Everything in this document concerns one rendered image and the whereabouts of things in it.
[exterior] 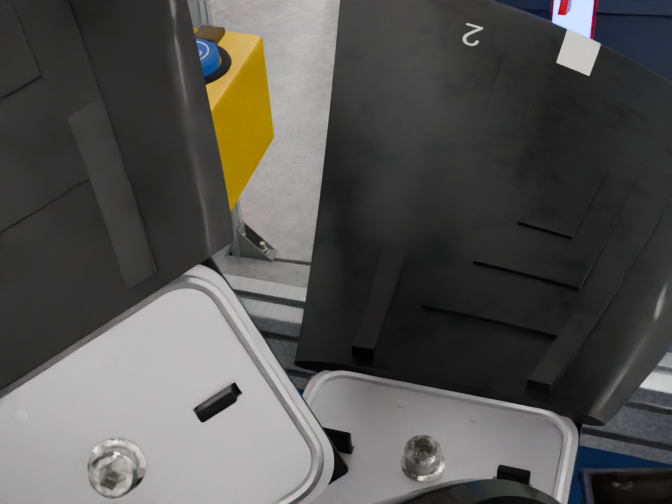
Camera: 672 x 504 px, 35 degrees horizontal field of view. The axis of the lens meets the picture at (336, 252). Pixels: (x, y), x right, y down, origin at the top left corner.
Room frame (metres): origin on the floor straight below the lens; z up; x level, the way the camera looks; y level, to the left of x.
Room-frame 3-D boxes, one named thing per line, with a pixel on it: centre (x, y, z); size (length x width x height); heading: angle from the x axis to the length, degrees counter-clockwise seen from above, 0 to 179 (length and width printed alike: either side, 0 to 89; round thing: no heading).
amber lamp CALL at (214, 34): (0.66, 0.08, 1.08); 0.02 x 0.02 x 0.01; 70
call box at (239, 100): (0.64, 0.13, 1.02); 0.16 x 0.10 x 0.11; 70
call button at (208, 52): (0.63, 0.09, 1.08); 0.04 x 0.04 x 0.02
